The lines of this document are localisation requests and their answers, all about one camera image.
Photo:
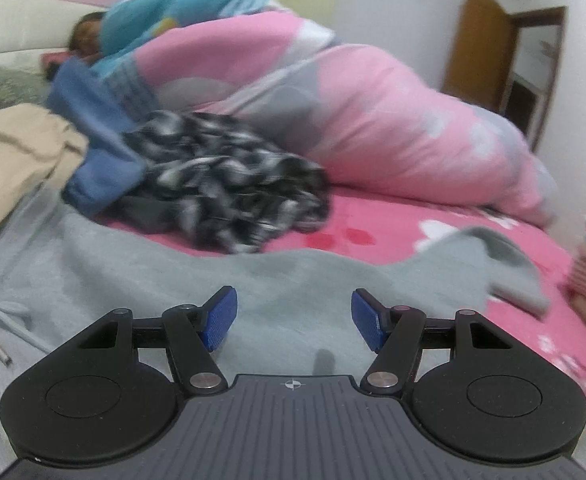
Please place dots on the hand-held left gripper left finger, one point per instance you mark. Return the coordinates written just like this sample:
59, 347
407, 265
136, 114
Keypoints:
220, 317

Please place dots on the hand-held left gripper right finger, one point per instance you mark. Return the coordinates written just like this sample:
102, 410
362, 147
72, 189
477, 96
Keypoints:
368, 320

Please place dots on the gray sweatpants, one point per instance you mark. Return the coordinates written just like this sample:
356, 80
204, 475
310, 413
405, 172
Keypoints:
173, 275

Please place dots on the black white plaid shirt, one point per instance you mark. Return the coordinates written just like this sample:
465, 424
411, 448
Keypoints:
223, 180

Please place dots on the pink floral duvet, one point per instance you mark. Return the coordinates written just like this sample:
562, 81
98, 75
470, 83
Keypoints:
363, 125

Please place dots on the dark cabinet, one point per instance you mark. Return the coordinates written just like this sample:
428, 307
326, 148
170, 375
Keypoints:
523, 105

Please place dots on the blue garment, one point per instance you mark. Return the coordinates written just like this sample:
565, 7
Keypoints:
95, 130

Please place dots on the beige garment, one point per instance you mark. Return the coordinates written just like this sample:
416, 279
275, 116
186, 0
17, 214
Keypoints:
13, 160

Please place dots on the brown wooden door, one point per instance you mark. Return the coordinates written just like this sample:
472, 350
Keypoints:
473, 50

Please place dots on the small red pillow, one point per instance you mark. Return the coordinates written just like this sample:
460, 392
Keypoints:
55, 62

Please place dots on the pink white headboard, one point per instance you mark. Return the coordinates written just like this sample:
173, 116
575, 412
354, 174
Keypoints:
33, 10

